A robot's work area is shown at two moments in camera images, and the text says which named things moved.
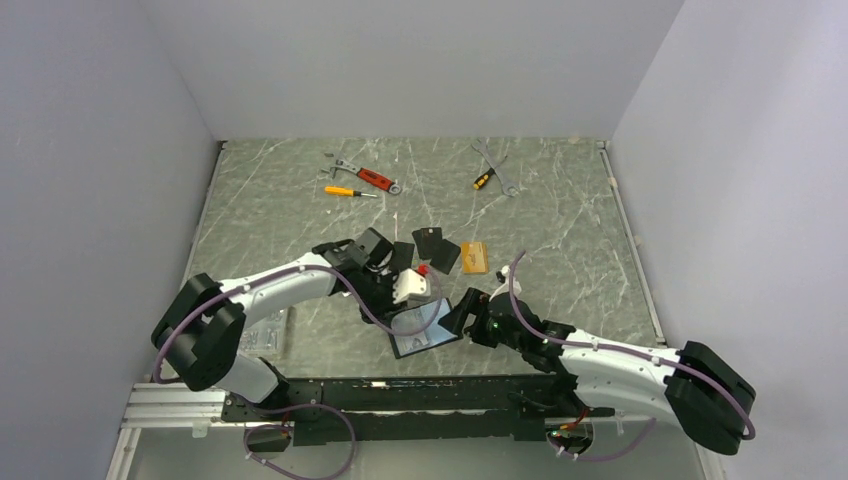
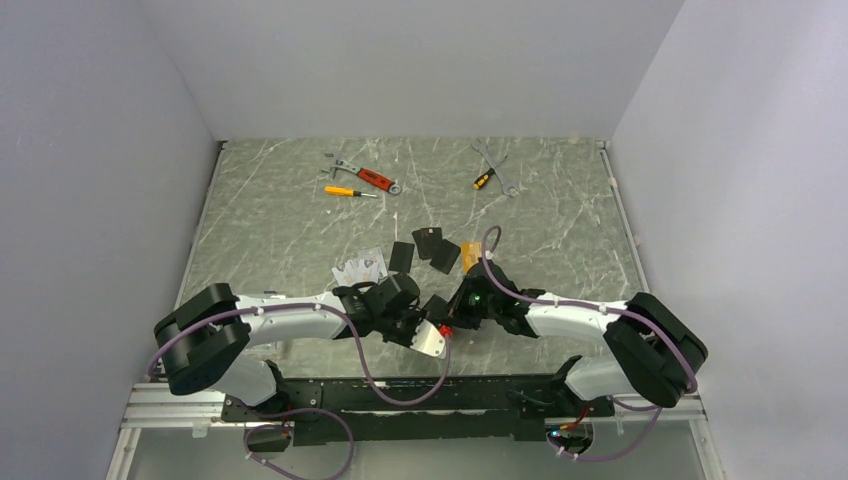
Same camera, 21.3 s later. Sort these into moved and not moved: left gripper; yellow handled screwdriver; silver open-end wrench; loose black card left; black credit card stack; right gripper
Moved: left gripper; right gripper
Not moved: yellow handled screwdriver; silver open-end wrench; black credit card stack; loose black card left
